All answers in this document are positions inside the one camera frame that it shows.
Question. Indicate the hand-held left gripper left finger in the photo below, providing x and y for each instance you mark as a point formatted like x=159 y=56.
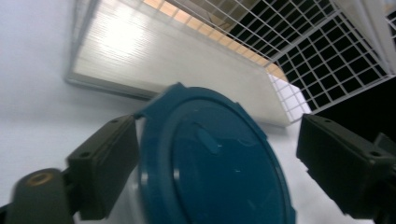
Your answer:
x=102 y=168

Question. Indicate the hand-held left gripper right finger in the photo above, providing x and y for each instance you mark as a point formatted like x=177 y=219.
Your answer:
x=342 y=168

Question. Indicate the blue round plastic lid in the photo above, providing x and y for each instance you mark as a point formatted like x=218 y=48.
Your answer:
x=218 y=174

